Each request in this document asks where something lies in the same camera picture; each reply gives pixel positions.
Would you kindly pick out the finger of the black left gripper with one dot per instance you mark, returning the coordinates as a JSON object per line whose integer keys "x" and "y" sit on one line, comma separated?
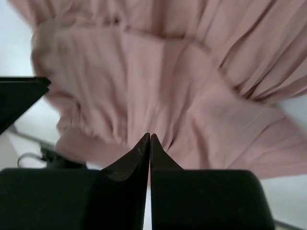
{"x": 17, "y": 95}

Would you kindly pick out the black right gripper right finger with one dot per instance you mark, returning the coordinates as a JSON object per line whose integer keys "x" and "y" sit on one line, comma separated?
{"x": 204, "y": 199}

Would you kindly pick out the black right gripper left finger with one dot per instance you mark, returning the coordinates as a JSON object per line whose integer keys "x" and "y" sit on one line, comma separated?
{"x": 77, "y": 199}

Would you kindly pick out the pink pleated skirt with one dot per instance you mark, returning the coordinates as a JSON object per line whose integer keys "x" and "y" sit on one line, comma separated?
{"x": 203, "y": 75}

